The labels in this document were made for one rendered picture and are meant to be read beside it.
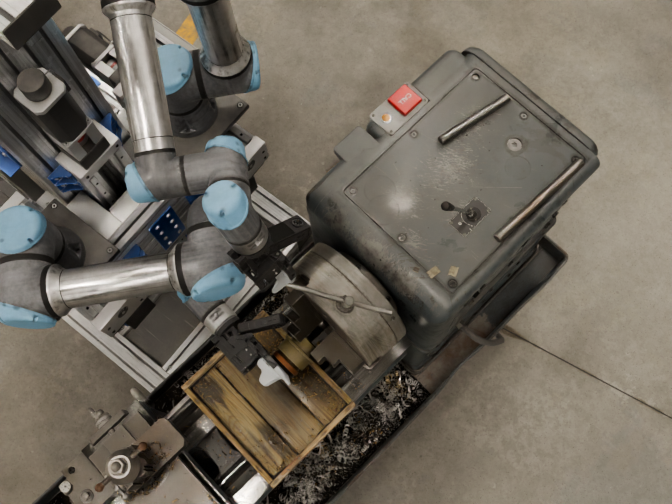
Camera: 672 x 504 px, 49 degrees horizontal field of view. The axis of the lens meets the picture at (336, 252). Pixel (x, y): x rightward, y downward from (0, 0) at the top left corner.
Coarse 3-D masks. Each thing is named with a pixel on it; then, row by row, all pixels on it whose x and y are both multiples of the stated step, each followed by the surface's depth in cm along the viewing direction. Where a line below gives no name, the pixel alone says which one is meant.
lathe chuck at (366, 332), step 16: (304, 256) 179; (304, 272) 173; (320, 272) 170; (336, 272) 169; (288, 288) 187; (320, 288) 168; (336, 288) 168; (352, 288) 168; (320, 304) 167; (336, 304) 166; (336, 320) 166; (352, 320) 167; (368, 320) 168; (384, 320) 170; (352, 336) 167; (368, 336) 169; (384, 336) 172; (368, 352) 171; (384, 352) 176; (368, 368) 181
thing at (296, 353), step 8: (280, 344) 178; (288, 344) 176; (296, 344) 177; (304, 344) 177; (312, 344) 177; (280, 352) 177; (288, 352) 176; (296, 352) 175; (304, 352) 177; (280, 360) 176; (288, 360) 176; (296, 360) 175; (304, 360) 176; (312, 360) 178; (288, 368) 176; (296, 368) 177; (304, 368) 179
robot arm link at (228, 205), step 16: (208, 192) 128; (224, 192) 127; (240, 192) 127; (208, 208) 126; (224, 208) 125; (240, 208) 127; (224, 224) 128; (240, 224) 128; (256, 224) 133; (240, 240) 133
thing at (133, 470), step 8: (112, 456) 167; (120, 456) 167; (128, 456) 167; (136, 456) 169; (128, 464) 166; (136, 464) 167; (128, 472) 165; (136, 472) 167; (112, 480) 166; (120, 480) 166; (128, 480) 166
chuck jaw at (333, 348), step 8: (328, 336) 178; (336, 336) 178; (320, 344) 178; (328, 344) 177; (336, 344) 177; (344, 344) 177; (312, 352) 177; (320, 352) 177; (328, 352) 177; (336, 352) 176; (344, 352) 176; (352, 352) 176; (320, 360) 176; (328, 360) 176; (336, 360) 176; (344, 360) 176; (352, 360) 175; (360, 360) 175; (352, 368) 175
